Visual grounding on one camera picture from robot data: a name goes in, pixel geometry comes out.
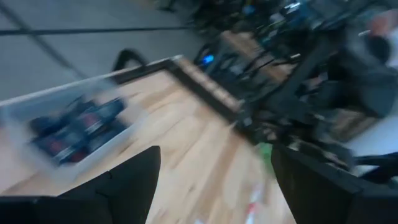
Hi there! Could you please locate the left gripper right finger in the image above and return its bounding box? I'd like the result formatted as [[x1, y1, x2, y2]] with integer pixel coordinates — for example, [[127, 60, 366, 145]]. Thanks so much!
[[271, 144, 363, 224]]

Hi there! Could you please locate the person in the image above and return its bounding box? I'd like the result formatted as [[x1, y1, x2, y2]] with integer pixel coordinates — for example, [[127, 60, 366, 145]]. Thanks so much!
[[357, 9, 398, 71]]

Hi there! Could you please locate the clear plastic bin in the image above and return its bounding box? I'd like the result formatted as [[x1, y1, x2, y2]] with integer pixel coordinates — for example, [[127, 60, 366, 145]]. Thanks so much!
[[0, 77, 150, 185]]

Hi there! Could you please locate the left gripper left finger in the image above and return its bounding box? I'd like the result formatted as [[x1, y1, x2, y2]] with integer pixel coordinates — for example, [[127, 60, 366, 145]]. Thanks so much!
[[58, 145, 162, 224]]

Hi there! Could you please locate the dark toothpaste tube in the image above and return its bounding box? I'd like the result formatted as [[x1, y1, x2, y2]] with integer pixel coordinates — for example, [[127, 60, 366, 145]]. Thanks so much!
[[51, 123, 130, 166], [29, 113, 74, 139], [34, 98, 127, 147]]

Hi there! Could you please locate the red toothbrush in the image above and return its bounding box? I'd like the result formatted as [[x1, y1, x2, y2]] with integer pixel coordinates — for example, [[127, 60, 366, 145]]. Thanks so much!
[[244, 182, 266, 224]]

